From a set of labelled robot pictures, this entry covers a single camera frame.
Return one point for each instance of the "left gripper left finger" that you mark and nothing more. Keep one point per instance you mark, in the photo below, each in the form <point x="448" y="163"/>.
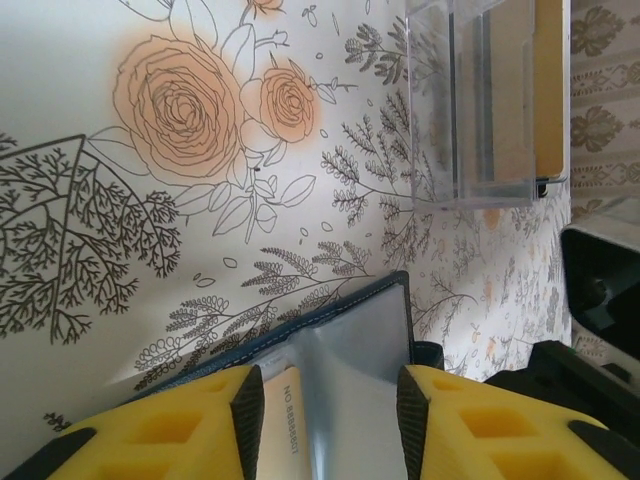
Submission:
<point x="210" y="395"/>

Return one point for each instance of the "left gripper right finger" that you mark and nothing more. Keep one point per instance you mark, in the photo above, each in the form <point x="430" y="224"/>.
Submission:
<point x="450" y="400"/>

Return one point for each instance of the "cream numbered card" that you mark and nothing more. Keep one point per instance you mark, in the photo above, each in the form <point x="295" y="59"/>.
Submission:
<point x="285" y="430"/>

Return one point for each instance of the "dark blue card holder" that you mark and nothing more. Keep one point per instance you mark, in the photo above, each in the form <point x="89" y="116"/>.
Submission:
<point x="360" y="330"/>

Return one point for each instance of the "gold plastic card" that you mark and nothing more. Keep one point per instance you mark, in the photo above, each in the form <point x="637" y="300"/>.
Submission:
<point x="550" y="100"/>

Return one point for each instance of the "beige plastic card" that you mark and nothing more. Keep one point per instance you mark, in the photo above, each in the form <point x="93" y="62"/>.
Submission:
<point x="515" y="100"/>

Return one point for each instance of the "clear acrylic card box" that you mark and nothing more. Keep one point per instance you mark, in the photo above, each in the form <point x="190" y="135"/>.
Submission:
<point x="430" y="100"/>

